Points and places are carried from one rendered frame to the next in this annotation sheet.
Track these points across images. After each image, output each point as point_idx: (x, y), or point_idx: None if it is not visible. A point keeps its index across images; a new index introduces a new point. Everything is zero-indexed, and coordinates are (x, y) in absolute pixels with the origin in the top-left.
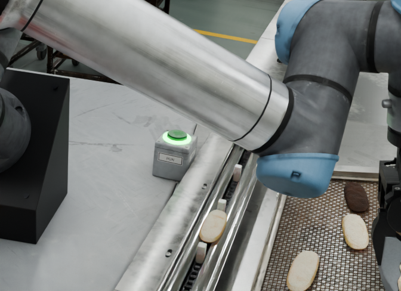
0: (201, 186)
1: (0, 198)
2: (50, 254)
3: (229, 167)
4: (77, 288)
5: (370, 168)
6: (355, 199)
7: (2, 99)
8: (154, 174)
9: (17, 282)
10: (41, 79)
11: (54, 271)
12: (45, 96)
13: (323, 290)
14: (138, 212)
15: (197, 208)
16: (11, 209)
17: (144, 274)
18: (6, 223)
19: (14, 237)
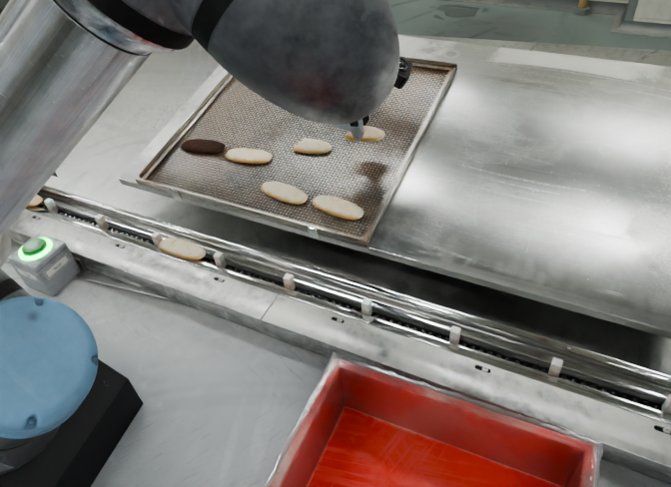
0: (121, 247)
1: (95, 412)
2: (165, 388)
3: (86, 228)
4: (226, 363)
5: (163, 131)
6: (210, 146)
7: None
8: (54, 293)
9: (204, 416)
10: None
11: (195, 383)
12: None
13: (307, 186)
14: (119, 312)
15: (156, 254)
16: (112, 405)
17: (245, 297)
18: (116, 422)
19: (127, 423)
